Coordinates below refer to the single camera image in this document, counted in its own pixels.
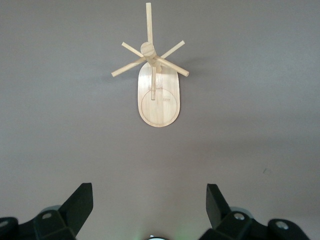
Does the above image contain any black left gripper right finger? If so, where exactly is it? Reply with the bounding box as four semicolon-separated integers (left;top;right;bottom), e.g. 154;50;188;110
199;183;310;240

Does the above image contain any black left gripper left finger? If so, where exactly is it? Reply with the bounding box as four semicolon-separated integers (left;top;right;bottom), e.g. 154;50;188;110
0;182;95;240

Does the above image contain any wooden cup rack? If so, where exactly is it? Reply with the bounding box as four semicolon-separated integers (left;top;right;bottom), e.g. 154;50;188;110
110;2;190;129

